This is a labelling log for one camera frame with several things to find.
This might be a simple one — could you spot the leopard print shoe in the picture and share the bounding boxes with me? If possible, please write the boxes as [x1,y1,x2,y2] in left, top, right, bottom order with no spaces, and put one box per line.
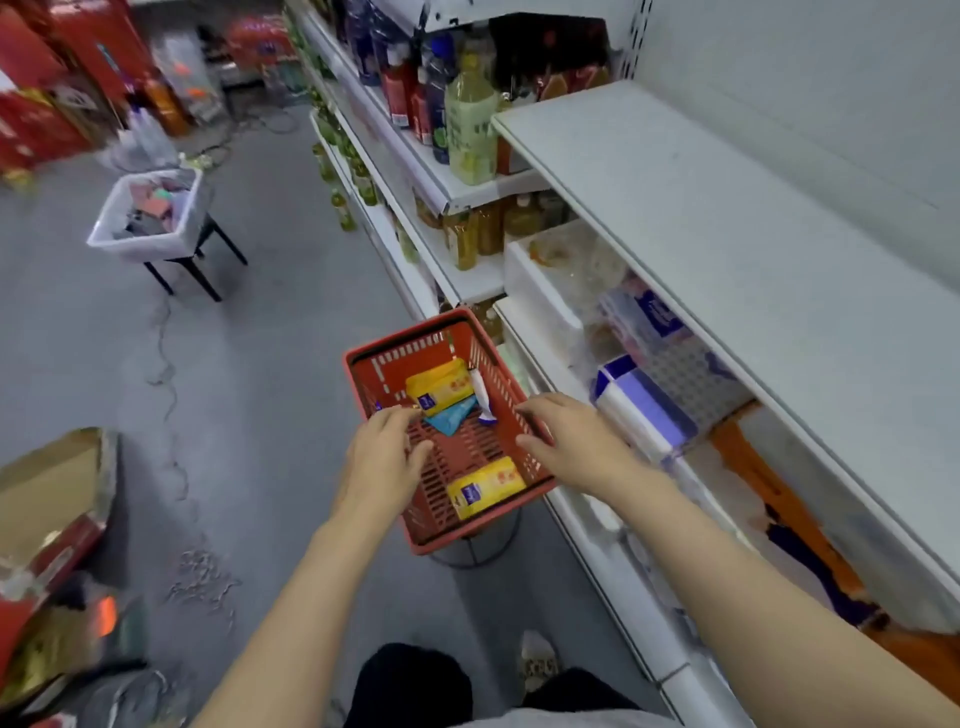
[521,629,560,691]

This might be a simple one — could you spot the black trousers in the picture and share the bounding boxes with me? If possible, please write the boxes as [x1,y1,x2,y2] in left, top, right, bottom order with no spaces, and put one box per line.
[343,643,643,728]

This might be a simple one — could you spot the purple and white tissue pack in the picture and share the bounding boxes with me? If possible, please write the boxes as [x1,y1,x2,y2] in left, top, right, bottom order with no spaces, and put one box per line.
[596,367,699,463]

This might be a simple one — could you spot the row of yellow oil bottles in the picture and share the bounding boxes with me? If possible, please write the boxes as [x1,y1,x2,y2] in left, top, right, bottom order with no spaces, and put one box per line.
[412,191,568,346]

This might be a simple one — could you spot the yellow tissue pack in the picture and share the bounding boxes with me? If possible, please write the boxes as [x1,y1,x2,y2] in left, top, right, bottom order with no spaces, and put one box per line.
[446,455,528,521]
[404,358,475,418]

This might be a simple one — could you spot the black stool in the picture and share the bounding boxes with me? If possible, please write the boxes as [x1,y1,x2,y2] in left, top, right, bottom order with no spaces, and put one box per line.
[142,217,249,303]

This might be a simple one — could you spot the person's right forearm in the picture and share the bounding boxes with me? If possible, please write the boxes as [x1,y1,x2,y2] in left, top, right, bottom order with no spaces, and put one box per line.
[614,468,960,728]

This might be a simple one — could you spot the white shirt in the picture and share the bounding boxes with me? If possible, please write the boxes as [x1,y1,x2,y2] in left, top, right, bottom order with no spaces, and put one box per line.
[457,708,680,728]

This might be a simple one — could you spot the pile of colourful packets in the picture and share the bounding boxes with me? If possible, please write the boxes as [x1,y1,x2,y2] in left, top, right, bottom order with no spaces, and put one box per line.
[112,178,189,240]

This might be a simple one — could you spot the white wrapped paper pack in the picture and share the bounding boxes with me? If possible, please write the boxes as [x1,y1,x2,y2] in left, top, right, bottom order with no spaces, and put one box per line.
[738,408,960,635]

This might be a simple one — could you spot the brown cardboard box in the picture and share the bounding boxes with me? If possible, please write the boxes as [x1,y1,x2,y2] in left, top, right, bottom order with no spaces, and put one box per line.
[0,427,120,601]

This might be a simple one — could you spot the orange white paper roll pack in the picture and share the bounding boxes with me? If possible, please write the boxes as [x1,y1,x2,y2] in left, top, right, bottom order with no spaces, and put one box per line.
[708,404,879,628]

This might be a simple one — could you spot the white plastic bin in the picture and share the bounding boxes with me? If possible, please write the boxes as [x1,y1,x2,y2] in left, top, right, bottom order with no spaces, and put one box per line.
[86,168,208,264]

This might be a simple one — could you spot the white purple dotted tissue pack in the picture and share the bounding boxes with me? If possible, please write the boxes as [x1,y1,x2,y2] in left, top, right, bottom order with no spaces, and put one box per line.
[641,333,755,436]

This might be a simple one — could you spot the black floor cable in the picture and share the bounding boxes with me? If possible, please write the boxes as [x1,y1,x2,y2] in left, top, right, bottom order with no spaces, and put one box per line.
[431,509,524,570]

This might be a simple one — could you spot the light blue wipes pack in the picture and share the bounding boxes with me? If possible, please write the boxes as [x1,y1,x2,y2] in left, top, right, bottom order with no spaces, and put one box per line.
[423,395,480,438]

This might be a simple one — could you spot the pink tissue pack blue label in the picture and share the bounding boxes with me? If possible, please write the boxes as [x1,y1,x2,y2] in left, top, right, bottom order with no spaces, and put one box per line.
[599,273,691,354]

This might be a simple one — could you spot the person's right hand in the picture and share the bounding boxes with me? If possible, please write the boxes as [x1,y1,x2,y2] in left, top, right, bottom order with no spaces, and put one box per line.
[513,392,654,505]

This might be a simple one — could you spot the heap of assorted goods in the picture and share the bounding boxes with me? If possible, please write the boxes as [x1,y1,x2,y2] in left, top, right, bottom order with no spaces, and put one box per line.
[0,584,151,714]

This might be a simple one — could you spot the person's left forearm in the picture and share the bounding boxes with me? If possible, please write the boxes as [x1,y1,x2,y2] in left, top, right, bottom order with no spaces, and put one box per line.
[191,517,406,728]

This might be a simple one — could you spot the red plastic shopping basket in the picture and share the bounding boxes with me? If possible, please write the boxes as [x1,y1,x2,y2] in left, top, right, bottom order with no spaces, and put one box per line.
[343,307,560,556]

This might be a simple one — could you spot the large white paper roll pack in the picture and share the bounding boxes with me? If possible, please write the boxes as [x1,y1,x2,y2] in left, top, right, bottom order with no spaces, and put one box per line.
[503,221,631,361]

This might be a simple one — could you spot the person's left hand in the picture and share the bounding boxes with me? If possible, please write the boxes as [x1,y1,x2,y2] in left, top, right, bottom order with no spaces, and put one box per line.
[329,404,436,535]

